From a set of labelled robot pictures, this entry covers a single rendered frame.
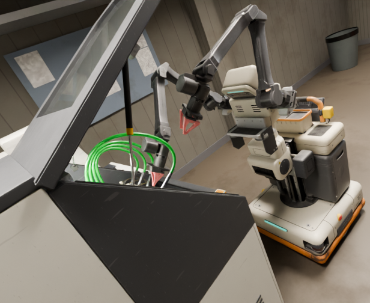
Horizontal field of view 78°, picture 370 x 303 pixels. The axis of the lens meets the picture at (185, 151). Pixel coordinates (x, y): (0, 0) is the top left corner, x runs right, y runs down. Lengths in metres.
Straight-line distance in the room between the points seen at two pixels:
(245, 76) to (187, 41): 2.23
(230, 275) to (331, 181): 1.00
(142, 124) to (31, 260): 2.51
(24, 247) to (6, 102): 2.24
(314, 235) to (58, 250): 1.49
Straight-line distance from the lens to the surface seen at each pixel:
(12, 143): 1.27
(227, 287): 1.12
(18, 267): 0.64
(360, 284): 1.91
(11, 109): 2.76
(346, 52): 5.58
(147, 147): 1.02
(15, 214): 0.59
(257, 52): 1.20
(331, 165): 1.73
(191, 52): 3.46
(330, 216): 1.87
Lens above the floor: 1.61
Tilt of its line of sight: 23 degrees down
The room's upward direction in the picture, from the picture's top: 24 degrees counter-clockwise
